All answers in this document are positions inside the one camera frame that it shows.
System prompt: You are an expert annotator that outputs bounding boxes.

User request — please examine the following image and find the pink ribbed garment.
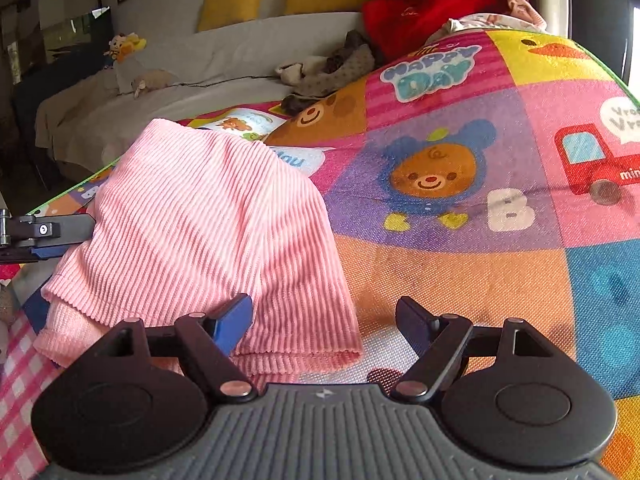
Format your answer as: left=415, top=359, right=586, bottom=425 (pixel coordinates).
left=35, top=119, right=362, bottom=382

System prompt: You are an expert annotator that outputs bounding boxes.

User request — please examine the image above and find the floral folded cloth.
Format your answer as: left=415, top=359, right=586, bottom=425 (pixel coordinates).
left=425, top=0, right=547, bottom=44

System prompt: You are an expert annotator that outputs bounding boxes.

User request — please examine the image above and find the grey dotted plush toy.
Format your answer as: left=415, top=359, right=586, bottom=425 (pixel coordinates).
left=274, top=29, right=375, bottom=116

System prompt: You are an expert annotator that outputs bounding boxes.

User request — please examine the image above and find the yellow cushion left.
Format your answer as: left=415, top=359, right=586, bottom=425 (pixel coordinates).
left=196, top=0, right=262, bottom=32

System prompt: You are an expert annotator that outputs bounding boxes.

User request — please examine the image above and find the yellow plush duck toy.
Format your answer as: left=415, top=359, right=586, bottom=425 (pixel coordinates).
left=104, top=32, right=146, bottom=65

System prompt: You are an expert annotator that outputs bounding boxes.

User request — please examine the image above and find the white covered sofa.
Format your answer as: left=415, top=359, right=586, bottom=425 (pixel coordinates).
left=35, top=12, right=363, bottom=177

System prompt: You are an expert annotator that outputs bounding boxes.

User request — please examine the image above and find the colourful cartoon play mat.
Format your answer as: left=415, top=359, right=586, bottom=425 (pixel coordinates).
left=1, top=30, right=639, bottom=479

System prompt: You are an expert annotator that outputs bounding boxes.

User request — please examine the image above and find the small beige plush toy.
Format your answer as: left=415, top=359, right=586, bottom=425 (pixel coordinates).
left=131, top=70, right=176, bottom=99

